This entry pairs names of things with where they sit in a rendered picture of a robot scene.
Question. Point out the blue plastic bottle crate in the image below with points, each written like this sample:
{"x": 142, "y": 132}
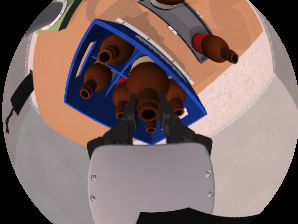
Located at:
{"x": 100, "y": 107}

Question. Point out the brown glass bottle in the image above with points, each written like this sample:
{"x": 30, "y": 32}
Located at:
{"x": 114, "y": 50}
{"x": 97, "y": 78}
{"x": 151, "y": 125}
{"x": 147, "y": 79}
{"x": 165, "y": 4}
{"x": 177, "y": 96}
{"x": 213, "y": 47}
{"x": 120, "y": 96}

